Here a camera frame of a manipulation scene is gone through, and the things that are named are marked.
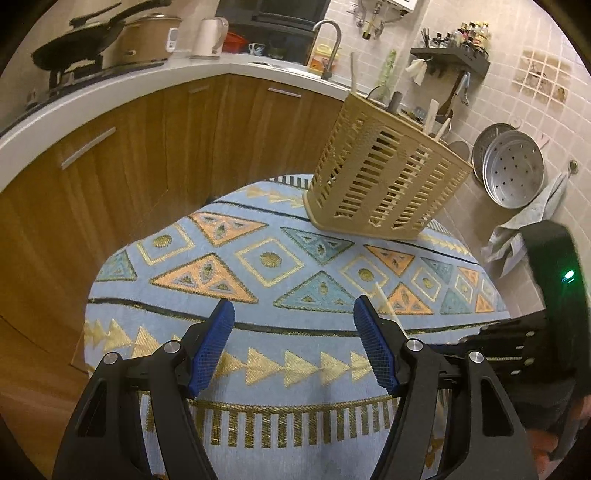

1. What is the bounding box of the wooden kitchen cabinet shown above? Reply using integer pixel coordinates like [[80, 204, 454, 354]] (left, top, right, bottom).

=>
[[1, 74, 342, 476]]

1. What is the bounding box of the white water heater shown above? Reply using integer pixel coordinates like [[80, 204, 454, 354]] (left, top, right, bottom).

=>
[[382, 0, 419, 13]]

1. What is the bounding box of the black spice wall shelf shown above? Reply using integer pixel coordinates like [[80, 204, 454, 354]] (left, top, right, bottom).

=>
[[410, 47, 490, 78]]

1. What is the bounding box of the white electric kettle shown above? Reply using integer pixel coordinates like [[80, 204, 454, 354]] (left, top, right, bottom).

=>
[[191, 17, 229, 59]]

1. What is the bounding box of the metal steamer tray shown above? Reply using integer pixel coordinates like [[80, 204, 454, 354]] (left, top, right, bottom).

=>
[[471, 123, 546, 210]]

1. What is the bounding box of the brown rice cooker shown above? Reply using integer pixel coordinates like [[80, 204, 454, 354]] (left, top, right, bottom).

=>
[[114, 13, 182, 65]]

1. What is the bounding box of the wooden spatula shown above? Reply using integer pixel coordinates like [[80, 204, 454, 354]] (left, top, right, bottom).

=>
[[423, 99, 440, 135]]

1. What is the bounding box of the black handled utensil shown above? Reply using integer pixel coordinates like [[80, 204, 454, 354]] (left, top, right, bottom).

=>
[[387, 91, 403, 114]]

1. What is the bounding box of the yellow dish soap container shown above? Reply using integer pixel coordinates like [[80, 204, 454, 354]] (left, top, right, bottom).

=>
[[307, 44, 339, 78]]

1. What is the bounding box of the red bowl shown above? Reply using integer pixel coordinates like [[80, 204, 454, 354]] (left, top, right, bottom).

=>
[[222, 32, 249, 54]]

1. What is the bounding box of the black frying pan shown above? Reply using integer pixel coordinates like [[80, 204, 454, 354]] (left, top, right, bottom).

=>
[[31, 0, 171, 72]]

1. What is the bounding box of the blue patterned tablecloth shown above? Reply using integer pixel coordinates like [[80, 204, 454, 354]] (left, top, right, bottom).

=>
[[84, 175, 509, 479]]

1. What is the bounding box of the beige slotted utensil basket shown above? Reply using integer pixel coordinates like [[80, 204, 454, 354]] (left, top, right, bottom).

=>
[[304, 93, 473, 240]]

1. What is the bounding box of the black window frame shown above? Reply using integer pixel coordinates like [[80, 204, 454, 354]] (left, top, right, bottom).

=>
[[215, 0, 329, 64]]

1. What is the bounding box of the black gas stove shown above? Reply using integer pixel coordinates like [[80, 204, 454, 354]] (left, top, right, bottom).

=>
[[1, 61, 164, 135]]

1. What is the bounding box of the person's right hand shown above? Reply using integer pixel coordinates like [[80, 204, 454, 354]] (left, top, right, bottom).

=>
[[527, 429, 560, 479]]

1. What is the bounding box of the grey hanging towel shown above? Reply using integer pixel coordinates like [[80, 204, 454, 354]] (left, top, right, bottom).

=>
[[481, 173, 569, 280]]

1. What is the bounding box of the chrome sink faucet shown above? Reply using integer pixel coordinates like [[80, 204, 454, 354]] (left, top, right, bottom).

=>
[[310, 20, 342, 80]]

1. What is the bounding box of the white countertop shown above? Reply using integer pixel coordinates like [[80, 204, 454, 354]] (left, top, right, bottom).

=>
[[1, 53, 352, 188]]

